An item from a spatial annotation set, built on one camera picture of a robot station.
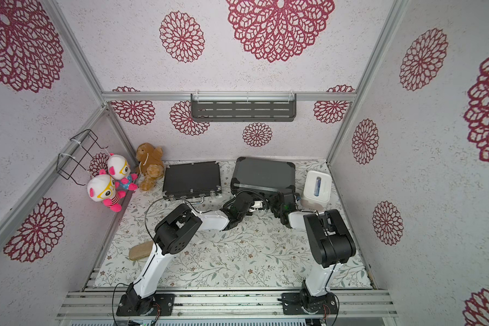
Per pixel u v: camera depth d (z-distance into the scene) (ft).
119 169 3.08
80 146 2.57
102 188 2.77
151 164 3.62
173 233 1.87
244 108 3.17
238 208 2.62
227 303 2.49
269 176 3.38
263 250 2.87
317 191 3.22
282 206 2.55
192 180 3.52
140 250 2.74
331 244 1.58
